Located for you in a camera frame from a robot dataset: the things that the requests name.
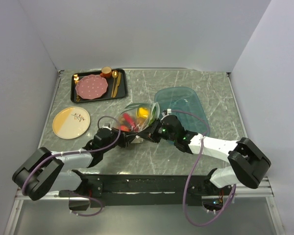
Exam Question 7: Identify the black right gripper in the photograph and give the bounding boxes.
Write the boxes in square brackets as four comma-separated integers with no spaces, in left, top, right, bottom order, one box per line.
[138,118,176,143]

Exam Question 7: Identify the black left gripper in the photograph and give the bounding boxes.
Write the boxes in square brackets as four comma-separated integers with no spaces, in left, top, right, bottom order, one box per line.
[101,127,138,154]

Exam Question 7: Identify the red toy chili pepper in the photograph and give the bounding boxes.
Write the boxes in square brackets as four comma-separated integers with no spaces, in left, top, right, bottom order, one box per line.
[122,113,137,130]

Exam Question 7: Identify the yellow toy lemon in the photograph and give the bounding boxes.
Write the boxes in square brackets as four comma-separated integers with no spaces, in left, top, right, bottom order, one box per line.
[136,107,150,119]

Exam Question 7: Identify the clear polka dot zip bag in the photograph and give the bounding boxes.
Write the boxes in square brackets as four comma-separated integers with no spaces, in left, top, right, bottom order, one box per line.
[113,102,161,147]

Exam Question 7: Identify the red toy apple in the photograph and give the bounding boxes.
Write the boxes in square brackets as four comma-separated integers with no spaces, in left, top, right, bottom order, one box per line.
[120,125,131,132]

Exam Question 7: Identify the green toy long beans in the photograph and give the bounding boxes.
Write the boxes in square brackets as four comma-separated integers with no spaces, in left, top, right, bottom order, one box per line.
[125,102,160,126]

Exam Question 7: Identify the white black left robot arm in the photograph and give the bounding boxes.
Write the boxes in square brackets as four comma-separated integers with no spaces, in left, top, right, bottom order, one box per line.
[12,126,138,201]

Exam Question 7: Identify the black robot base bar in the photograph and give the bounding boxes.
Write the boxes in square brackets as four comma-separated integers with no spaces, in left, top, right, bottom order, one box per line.
[58,167,236,213]

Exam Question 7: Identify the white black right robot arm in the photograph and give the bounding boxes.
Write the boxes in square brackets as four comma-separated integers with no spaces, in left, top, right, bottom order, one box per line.
[138,115,271,195]

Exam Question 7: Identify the teal transparent plastic container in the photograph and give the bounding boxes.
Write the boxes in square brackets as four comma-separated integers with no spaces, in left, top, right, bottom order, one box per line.
[154,87,210,137]

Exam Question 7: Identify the cream round plate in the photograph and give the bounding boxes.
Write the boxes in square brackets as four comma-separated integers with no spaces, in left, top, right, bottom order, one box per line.
[52,106,91,140]

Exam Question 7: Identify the pink polka dot plate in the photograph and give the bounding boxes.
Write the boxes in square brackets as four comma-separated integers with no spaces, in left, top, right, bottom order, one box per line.
[76,74,108,100]

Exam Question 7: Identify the black serving tray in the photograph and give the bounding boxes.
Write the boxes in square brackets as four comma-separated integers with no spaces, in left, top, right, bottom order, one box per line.
[71,69,128,104]

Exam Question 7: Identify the gold knife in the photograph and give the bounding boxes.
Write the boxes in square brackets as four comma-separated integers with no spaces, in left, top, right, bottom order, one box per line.
[113,72,122,97]

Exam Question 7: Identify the gold spoon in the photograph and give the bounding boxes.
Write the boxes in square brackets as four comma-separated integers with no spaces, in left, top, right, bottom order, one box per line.
[111,70,119,97]

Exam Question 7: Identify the orange cup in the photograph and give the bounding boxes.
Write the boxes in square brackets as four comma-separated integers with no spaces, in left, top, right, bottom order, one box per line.
[100,67,112,78]

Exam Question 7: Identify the gold fork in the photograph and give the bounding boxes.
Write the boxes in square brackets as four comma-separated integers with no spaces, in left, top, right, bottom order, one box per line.
[73,74,80,102]

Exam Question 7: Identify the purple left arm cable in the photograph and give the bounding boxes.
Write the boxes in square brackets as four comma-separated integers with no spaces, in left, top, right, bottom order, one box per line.
[21,116,122,196]

